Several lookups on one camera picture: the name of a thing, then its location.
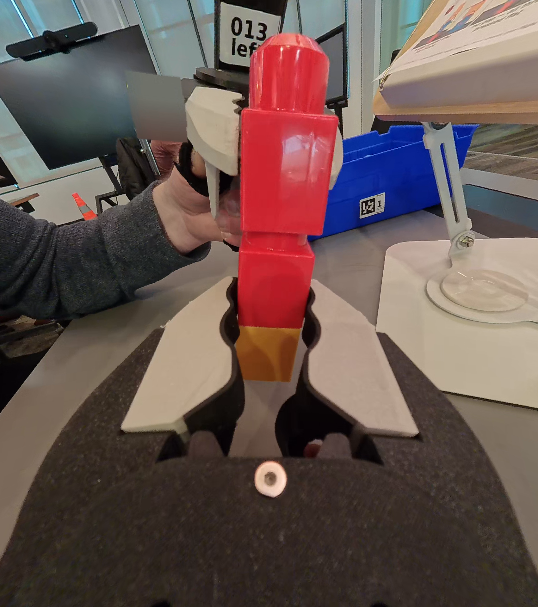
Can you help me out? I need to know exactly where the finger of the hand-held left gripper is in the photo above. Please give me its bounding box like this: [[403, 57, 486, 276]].
[[329, 131, 344, 188], [186, 90, 243, 221]]

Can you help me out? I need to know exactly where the instruction board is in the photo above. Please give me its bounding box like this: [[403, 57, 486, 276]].
[[374, 0, 538, 125]]

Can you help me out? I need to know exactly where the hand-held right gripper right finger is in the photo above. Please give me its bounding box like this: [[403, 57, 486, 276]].
[[298, 278, 419, 449]]

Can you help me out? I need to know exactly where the large dark display screen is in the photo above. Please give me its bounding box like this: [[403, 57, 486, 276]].
[[0, 26, 161, 172]]

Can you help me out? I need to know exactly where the white document stand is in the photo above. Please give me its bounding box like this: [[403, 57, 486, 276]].
[[375, 122, 538, 416]]

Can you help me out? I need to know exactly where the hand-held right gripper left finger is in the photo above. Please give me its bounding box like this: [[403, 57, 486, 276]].
[[122, 277, 245, 447]]

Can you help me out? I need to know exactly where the black webcam bar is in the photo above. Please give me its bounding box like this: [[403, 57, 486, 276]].
[[5, 22, 100, 60]]

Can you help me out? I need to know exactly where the blue plastic bin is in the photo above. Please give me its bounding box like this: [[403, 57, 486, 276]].
[[312, 124, 479, 239]]

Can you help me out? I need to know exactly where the grey desk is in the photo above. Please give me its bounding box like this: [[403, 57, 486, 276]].
[[0, 209, 538, 607]]

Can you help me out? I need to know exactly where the person's left hand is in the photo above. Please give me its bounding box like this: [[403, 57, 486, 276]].
[[153, 163, 243, 257]]

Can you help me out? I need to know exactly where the red toy building block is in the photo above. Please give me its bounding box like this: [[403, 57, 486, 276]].
[[237, 233, 316, 329], [240, 34, 339, 238]]

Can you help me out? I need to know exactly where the orange traffic cone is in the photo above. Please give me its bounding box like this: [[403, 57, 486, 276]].
[[71, 193, 98, 222]]

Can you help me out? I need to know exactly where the person's left forearm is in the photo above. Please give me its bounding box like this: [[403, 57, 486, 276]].
[[0, 179, 209, 321]]

